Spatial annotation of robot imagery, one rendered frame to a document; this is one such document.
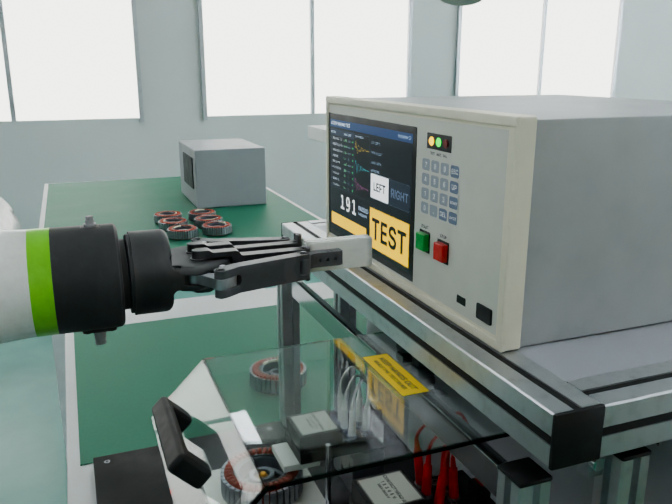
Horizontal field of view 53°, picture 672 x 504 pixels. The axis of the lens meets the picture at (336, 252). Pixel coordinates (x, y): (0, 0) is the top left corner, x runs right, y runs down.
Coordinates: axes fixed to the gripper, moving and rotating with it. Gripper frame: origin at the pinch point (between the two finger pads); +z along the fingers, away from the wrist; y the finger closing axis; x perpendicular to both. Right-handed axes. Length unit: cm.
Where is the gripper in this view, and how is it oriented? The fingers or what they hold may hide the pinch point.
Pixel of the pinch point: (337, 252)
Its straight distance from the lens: 67.5
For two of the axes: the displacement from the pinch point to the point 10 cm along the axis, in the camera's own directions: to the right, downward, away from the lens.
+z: 9.3, -0.9, 3.5
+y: 3.6, 2.5, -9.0
